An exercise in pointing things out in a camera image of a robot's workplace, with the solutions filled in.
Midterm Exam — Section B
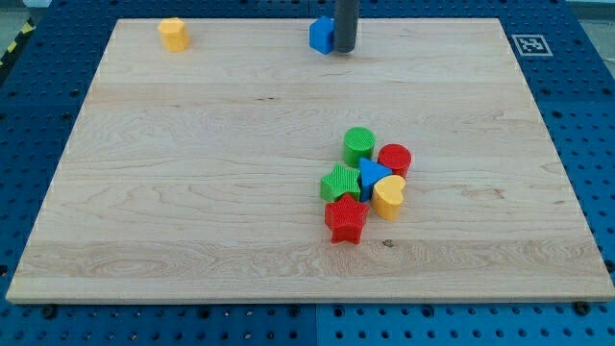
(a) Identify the green cylinder block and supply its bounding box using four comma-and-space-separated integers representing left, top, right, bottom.
343, 127, 376, 167

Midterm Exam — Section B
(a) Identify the green star block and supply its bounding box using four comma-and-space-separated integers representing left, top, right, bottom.
320, 163, 360, 202

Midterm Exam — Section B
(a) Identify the red star block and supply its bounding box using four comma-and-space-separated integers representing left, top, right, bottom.
324, 193, 369, 244

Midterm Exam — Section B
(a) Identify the blue triangle block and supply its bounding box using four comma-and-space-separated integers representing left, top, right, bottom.
358, 158, 392, 203

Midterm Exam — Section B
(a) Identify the yellow heart block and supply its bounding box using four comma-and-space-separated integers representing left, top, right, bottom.
372, 175, 406, 221

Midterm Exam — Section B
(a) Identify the red cylinder block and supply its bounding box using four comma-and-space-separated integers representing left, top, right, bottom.
378, 143, 412, 178

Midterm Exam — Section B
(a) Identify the light wooden board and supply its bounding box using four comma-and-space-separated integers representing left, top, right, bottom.
7, 18, 614, 305

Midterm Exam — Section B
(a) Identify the blue cube block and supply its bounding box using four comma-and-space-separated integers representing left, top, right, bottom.
308, 16, 334, 55

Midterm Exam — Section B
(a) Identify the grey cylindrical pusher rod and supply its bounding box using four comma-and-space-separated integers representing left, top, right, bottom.
333, 0, 359, 53

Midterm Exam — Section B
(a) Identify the yellow hexagon block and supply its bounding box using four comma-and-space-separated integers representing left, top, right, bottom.
158, 17, 190, 53

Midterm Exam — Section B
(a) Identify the white fiducial marker tag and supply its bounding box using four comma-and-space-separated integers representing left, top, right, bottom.
512, 34, 553, 58

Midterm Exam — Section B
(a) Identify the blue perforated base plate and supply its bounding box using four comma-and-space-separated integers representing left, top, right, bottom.
1, 1, 614, 345

